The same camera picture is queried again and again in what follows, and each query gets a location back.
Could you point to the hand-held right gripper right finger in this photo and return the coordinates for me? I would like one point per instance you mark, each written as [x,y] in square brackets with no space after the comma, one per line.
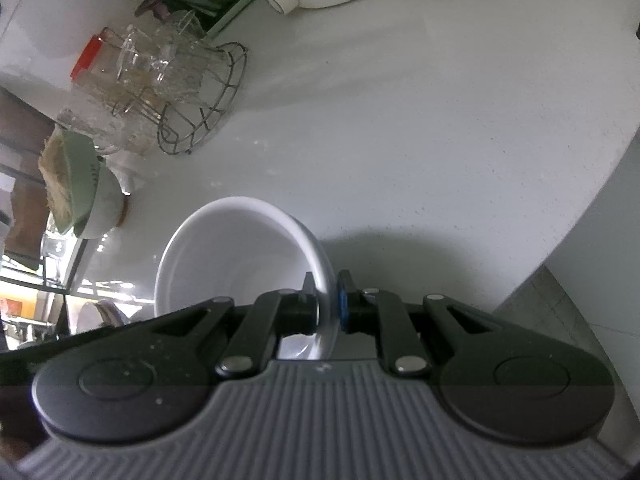
[343,305]

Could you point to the white ceramic bowl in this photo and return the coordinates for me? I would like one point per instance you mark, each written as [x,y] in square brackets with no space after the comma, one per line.
[240,250]

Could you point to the green colander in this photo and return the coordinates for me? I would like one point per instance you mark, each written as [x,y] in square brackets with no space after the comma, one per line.
[82,170]

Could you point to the red-lid clear jar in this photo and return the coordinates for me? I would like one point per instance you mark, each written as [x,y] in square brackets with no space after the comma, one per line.
[85,57]

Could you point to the clear glass cups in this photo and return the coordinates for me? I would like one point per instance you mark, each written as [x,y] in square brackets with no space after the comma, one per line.
[160,65]

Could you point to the white bowl under colander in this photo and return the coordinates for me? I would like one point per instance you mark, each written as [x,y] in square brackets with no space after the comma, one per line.
[107,200]

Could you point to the dry noodles bundle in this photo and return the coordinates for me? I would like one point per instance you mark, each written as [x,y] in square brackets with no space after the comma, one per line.
[55,175]

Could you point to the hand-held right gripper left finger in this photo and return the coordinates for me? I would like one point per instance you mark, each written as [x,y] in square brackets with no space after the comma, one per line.
[310,310]

